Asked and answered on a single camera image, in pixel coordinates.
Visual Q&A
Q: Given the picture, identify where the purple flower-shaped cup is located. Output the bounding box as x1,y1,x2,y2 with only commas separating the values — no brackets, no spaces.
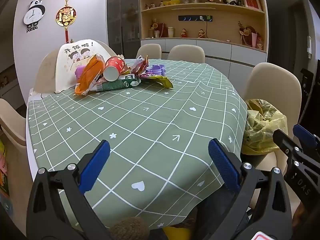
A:
145,64,167,76

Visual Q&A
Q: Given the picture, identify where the yellow snack packet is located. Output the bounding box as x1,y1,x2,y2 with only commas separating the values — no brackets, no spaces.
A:
140,74,174,89

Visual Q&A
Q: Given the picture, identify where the beige dining chair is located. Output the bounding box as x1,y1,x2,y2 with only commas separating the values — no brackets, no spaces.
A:
241,62,303,208
0,98,34,180
168,45,206,64
33,49,62,93
137,43,162,60

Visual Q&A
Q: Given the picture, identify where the green white packet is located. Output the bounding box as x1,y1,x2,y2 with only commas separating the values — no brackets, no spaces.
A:
89,74,142,92

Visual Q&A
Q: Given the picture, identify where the red snack wrapper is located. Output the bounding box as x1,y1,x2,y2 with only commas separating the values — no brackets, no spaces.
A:
128,56,150,77

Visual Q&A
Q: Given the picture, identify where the trash bin with yellow bag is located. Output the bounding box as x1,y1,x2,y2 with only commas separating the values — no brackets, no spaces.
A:
240,99,288,170

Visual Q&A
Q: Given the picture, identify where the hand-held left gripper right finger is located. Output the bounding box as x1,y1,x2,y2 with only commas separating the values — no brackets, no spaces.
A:
207,138,293,240

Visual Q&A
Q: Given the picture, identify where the white sideboard cabinet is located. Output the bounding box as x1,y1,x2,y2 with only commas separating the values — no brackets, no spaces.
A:
140,38,268,82

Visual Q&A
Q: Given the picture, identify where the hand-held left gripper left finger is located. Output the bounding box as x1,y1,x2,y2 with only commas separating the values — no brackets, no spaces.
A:
26,139,112,240

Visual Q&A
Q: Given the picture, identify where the wooden wall shelf unit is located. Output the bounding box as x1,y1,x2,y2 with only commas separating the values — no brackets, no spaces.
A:
139,0,269,53

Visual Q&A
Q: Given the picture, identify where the orange snack packet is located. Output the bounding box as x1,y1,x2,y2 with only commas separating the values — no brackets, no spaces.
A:
74,54,105,96

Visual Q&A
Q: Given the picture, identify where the green checked tablecloth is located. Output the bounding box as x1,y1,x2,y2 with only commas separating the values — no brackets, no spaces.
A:
26,59,248,230

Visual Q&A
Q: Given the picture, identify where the red picture frame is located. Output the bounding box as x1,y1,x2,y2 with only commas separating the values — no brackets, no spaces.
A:
242,0,262,11

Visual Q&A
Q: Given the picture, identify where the red robed figurine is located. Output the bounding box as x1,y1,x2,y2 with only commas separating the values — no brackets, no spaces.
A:
149,19,167,39

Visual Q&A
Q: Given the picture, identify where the red gold hanging ornament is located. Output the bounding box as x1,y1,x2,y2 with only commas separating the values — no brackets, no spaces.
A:
55,0,76,43

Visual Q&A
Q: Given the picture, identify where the dark glass door cabinet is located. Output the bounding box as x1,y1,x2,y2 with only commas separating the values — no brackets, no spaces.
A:
107,0,141,55

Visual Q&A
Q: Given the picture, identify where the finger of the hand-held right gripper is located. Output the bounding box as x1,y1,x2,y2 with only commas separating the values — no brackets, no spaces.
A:
272,129,320,178
293,124,320,161

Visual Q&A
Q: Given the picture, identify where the person's brown fleece clothing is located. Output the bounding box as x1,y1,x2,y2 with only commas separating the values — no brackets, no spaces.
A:
110,215,199,240

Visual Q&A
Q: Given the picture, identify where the white cartoon print food cover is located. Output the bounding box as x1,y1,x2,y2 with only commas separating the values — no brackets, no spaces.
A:
54,39,123,94

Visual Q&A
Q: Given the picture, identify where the panda wall clock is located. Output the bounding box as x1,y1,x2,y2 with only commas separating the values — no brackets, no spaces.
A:
23,0,46,34

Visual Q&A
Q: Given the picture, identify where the red paper cup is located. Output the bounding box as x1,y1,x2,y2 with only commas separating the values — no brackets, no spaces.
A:
103,56,125,82

